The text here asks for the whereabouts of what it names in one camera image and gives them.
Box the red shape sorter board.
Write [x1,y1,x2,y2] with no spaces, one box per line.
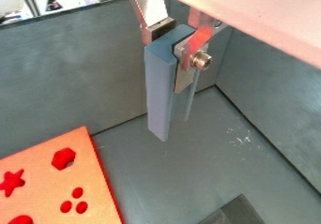
[0,127,124,224]

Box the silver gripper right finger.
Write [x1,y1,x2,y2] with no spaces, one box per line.
[174,7,227,94]

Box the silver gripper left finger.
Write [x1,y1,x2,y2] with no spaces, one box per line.
[130,0,175,45]

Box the blue arch peg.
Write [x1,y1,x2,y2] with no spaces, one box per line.
[144,24,199,142]

